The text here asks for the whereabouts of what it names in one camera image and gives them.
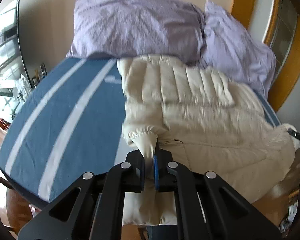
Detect black framed window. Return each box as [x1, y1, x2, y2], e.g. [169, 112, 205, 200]
[0, 0, 32, 123]

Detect left lilac pillow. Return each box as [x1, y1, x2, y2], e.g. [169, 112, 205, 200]
[67, 0, 205, 63]

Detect lilac pillow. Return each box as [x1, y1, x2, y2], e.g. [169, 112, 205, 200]
[200, 0, 276, 98]
[67, 0, 205, 63]

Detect orange wooden headboard frame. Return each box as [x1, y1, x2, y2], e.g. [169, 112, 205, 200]
[230, 0, 300, 111]

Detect cream quilted down jacket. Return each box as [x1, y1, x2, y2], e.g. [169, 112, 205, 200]
[117, 55, 298, 226]

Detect blue white striped bed sheet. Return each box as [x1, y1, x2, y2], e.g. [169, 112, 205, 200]
[0, 57, 282, 204]

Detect right lilac pillow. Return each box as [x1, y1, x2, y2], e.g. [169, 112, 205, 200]
[200, 0, 276, 98]

